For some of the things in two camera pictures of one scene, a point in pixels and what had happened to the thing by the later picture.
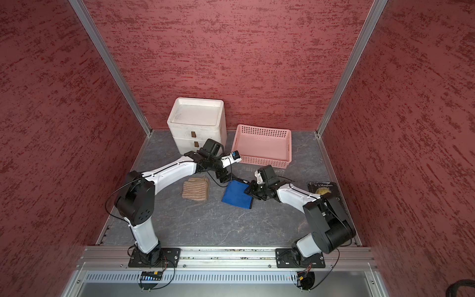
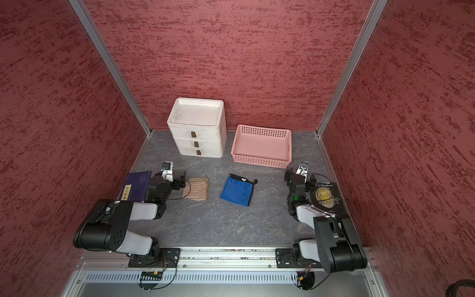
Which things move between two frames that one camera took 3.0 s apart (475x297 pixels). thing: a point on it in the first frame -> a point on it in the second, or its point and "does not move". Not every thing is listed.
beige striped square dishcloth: x=196 y=188 does not move
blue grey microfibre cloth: x=234 y=195 does not move
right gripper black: x=252 y=190 -> x=287 y=177
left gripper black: x=224 y=178 -> x=177 y=185
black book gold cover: x=331 y=188 does not move
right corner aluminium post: x=372 y=17 does not move
